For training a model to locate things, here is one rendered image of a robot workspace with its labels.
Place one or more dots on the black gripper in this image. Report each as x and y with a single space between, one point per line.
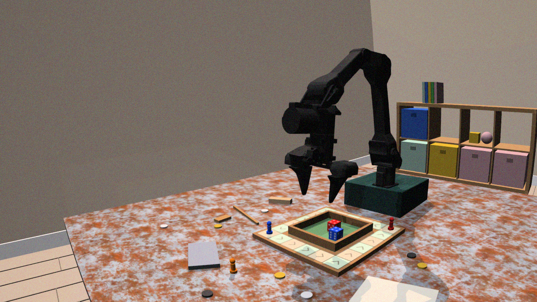
340 170

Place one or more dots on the long thin wooden bar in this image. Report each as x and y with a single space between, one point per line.
246 215

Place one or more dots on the blue die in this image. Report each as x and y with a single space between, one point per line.
335 233

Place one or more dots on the red die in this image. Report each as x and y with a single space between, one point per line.
333 223

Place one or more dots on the tan rectangular block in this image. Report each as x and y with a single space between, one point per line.
280 200

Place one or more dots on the blue pawn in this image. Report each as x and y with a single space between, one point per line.
269 231

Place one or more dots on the orange pawn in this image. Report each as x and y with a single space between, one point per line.
233 270

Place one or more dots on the orange rectangular block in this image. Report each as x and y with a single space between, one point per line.
222 218

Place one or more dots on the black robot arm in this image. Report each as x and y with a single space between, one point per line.
316 112

